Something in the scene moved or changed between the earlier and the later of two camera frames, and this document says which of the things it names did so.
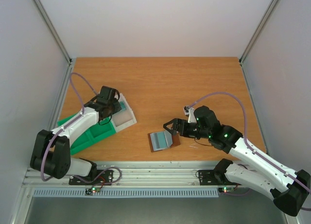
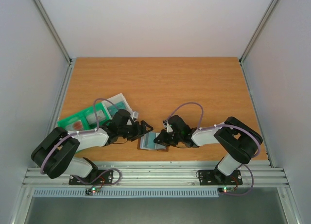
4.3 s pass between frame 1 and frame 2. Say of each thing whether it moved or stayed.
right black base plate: stayed
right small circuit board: stayed
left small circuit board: stayed
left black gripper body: moved
